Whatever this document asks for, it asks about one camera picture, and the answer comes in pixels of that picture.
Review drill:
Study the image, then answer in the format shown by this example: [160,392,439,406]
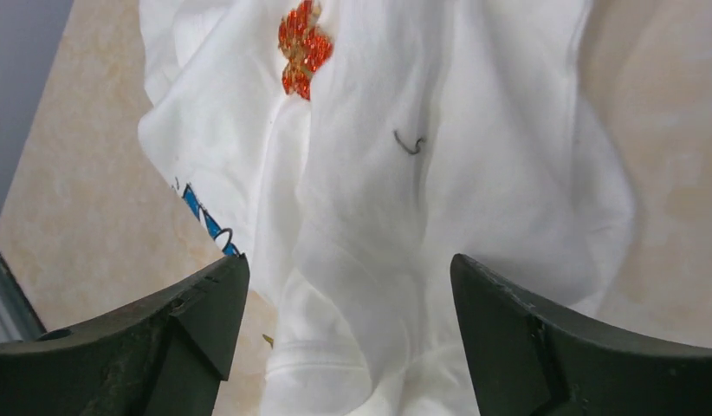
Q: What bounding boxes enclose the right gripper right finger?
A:
[450,254,712,415]

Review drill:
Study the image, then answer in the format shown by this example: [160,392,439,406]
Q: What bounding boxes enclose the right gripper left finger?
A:
[0,256,249,415]

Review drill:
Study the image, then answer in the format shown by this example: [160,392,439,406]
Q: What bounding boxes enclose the white garment with blue print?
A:
[139,1,634,415]

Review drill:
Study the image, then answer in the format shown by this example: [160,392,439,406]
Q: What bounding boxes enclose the orange leaf brooch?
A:
[278,0,333,101]

